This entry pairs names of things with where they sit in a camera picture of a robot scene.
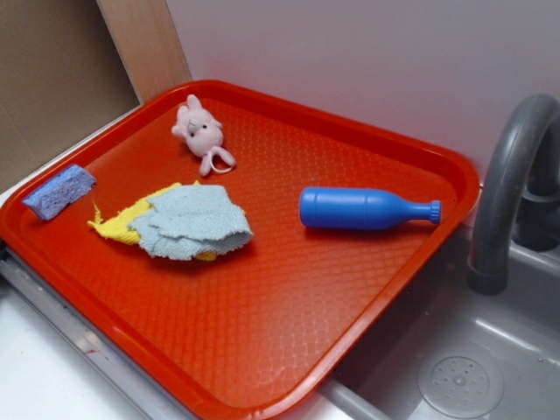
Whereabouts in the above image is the blue plastic bottle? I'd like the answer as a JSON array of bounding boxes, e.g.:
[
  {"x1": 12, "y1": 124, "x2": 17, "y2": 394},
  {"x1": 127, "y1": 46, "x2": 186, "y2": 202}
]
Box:
[{"x1": 299, "y1": 187, "x2": 443, "y2": 230}]

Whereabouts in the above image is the red plastic tray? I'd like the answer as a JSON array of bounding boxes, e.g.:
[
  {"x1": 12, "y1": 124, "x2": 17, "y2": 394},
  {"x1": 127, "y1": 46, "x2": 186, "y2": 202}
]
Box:
[{"x1": 1, "y1": 80, "x2": 479, "y2": 419}]

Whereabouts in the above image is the light blue cloth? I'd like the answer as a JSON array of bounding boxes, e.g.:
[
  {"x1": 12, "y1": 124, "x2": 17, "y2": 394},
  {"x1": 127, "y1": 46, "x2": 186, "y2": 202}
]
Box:
[{"x1": 129, "y1": 185, "x2": 253, "y2": 261}]

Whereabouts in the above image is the pink plush toy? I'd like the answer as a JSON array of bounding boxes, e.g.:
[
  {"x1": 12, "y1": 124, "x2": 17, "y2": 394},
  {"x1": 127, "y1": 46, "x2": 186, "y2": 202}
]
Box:
[{"x1": 171, "y1": 94, "x2": 236, "y2": 177}]

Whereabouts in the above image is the yellow cloth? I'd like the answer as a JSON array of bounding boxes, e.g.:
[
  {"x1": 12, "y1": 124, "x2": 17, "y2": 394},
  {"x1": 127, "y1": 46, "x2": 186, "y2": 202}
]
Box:
[{"x1": 87, "y1": 180, "x2": 218, "y2": 263}]

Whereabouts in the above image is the grey toy sink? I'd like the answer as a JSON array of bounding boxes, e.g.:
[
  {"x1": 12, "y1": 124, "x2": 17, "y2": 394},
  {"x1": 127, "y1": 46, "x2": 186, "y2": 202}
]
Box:
[{"x1": 320, "y1": 227, "x2": 559, "y2": 419}]

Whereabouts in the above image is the blue purple sponge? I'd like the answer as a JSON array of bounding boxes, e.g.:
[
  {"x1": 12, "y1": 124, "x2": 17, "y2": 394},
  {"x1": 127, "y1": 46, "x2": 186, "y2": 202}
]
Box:
[{"x1": 23, "y1": 164, "x2": 96, "y2": 221}]

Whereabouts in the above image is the wooden board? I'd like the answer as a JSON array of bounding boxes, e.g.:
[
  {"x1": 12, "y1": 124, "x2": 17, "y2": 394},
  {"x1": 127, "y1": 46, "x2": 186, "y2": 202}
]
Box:
[{"x1": 97, "y1": 0, "x2": 192, "y2": 103}]

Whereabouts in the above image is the grey toy faucet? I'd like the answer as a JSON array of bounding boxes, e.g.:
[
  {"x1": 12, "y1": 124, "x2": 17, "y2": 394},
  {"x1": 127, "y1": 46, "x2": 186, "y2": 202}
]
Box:
[{"x1": 468, "y1": 94, "x2": 559, "y2": 295}]

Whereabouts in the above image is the brown cardboard panel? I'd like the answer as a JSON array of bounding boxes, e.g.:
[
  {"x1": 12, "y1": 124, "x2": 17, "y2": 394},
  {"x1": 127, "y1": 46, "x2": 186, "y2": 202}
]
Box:
[{"x1": 1, "y1": 1, "x2": 138, "y2": 191}]

